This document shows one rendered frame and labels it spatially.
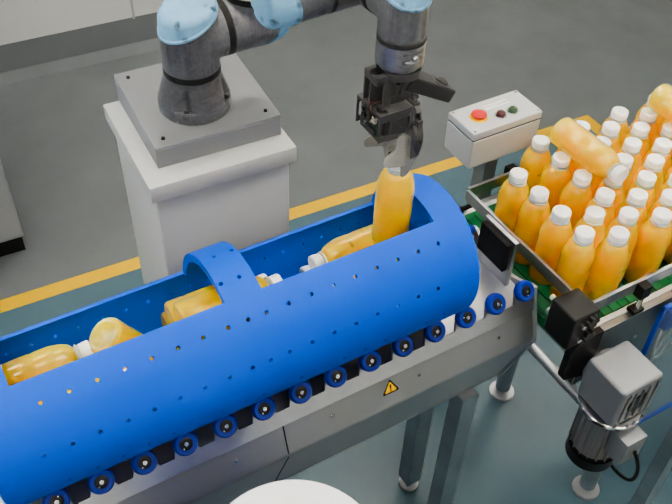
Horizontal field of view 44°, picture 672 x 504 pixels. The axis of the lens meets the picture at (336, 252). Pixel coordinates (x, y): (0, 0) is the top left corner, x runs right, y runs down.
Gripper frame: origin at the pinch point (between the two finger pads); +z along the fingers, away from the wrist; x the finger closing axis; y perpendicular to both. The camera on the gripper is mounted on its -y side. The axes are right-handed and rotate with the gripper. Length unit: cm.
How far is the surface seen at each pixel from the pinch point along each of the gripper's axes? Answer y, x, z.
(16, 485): 74, 15, 22
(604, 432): -37, 35, 64
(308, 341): 25.1, 13.9, 18.8
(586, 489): -63, 24, 130
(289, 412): 28, 12, 40
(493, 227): -27.0, -1.0, 28.6
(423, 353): -1.9, 12.2, 40.5
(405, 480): -18, -4, 128
